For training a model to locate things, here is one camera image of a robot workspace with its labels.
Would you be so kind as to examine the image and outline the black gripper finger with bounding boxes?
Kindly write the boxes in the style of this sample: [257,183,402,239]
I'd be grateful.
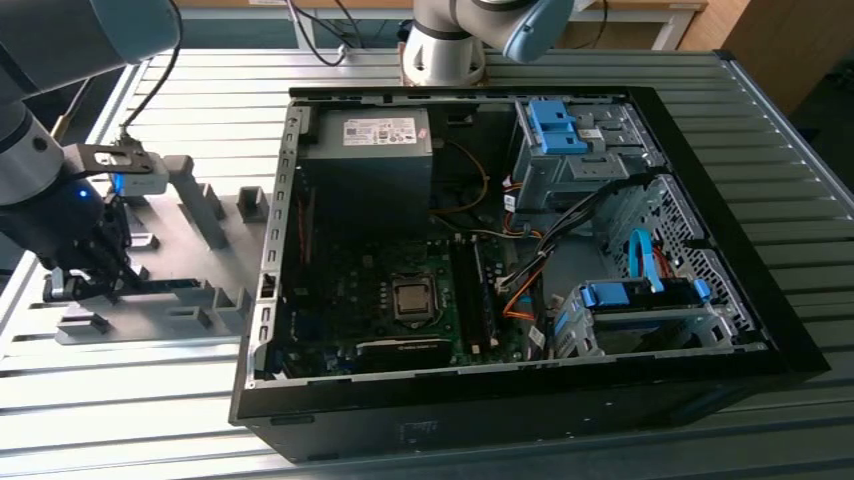
[43,267,122,306]
[99,234,153,294]

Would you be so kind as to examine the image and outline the blue RAM stick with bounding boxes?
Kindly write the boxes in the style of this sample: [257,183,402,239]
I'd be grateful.
[133,278,203,292]

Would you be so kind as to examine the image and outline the grey parts rack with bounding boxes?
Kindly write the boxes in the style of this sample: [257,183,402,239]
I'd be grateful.
[54,154,273,347]

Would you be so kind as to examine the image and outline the green motherboard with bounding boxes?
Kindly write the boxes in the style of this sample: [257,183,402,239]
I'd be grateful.
[283,234,556,376]

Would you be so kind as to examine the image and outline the CPU socket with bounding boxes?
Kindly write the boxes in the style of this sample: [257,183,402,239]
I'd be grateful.
[390,277,442,324]

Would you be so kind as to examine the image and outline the grey power supply unit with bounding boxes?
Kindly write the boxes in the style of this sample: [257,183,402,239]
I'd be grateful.
[297,107,437,251]

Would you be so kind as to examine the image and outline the silver CPU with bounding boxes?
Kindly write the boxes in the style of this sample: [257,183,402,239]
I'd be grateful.
[398,285,433,314]

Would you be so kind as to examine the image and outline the black graphics card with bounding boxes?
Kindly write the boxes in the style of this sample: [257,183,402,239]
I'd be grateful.
[355,335,456,374]

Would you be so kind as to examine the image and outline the black PC case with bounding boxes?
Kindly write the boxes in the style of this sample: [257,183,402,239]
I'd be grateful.
[229,84,833,464]

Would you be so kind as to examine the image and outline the blue plastic disk carrier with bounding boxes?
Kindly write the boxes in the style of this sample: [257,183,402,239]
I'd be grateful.
[580,278,710,314]
[525,99,593,155]

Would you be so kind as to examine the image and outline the grey metal drive cage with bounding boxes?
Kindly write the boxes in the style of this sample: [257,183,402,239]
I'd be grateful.
[550,279,736,359]
[512,99,669,214]

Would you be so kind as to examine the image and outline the wood top white desk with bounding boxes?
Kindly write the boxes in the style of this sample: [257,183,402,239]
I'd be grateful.
[564,0,710,51]

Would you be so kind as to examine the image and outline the brown wooden cabinet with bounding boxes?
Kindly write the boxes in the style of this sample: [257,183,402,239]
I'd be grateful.
[680,0,854,116]

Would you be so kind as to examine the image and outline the black camera cable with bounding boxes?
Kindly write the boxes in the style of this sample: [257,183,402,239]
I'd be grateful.
[118,0,183,146]

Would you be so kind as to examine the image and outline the yellow black power wires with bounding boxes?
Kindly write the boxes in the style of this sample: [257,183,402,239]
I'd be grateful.
[430,139,490,217]

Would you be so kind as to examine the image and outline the orange yellow wires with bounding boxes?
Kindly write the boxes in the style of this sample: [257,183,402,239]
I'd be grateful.
[501,252,556,321]

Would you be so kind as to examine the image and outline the black cable bundle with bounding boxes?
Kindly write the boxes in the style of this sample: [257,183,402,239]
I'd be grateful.
[504,174,662,291]

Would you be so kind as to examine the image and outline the blue flat data cable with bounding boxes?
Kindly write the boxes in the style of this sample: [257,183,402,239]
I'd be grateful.
[626,227,666,294]

